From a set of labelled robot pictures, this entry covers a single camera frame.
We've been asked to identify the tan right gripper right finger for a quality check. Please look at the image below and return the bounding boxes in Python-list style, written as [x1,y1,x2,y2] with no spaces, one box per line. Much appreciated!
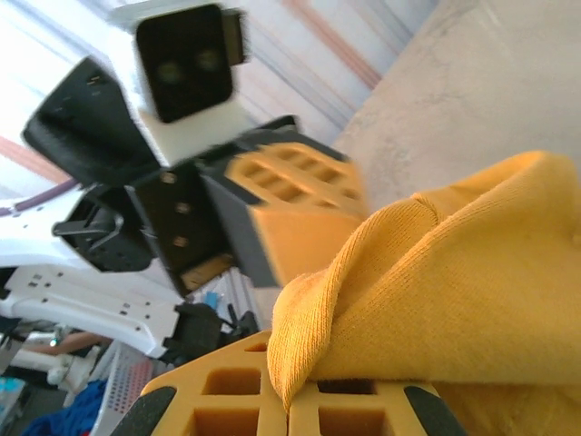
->
[290,379,468,436]

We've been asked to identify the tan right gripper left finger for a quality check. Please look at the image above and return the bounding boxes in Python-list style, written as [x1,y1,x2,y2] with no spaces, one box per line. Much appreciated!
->
[113,331,290,436]

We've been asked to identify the orange t-shirt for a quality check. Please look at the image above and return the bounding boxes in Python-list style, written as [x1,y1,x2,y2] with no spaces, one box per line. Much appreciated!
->
[267,151,581,436]

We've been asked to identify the person's forearm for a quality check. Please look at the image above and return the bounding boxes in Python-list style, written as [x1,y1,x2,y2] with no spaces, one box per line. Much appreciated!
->
[34,331,114,360]

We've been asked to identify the white perforated basket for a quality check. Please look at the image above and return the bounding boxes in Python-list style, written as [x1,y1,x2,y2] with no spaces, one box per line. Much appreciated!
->
[93,344,162,423]

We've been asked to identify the blue cloth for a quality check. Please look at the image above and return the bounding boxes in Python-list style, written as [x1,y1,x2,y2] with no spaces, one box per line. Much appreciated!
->
[25,379,113,436]

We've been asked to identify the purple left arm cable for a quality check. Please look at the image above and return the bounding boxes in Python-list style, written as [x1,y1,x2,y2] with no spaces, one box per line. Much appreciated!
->
[0,178,78,218]

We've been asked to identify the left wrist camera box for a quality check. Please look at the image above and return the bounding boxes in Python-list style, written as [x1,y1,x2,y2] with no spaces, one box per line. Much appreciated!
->
[134,3,251,168]

